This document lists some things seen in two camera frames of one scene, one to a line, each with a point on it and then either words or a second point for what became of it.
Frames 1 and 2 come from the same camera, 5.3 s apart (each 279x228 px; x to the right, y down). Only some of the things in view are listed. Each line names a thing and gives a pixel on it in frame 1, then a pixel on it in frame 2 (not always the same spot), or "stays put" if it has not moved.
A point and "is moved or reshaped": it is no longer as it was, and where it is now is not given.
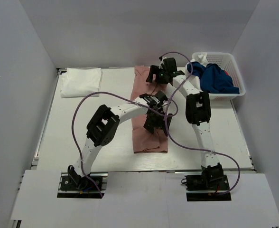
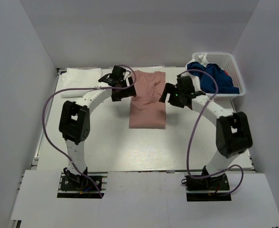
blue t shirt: (213, 77) stays put
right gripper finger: (153, 70) to (169, 88)
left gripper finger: (149, 126) to (117, 95)
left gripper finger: (164, 126) to (131, 90)
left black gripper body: (154, 115) to (124, 84)
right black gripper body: (162, 75) to (176, 97)
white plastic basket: (225, 61) stays put
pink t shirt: (144, 141) is moved or reshaped
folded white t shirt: (79, 82) stays put
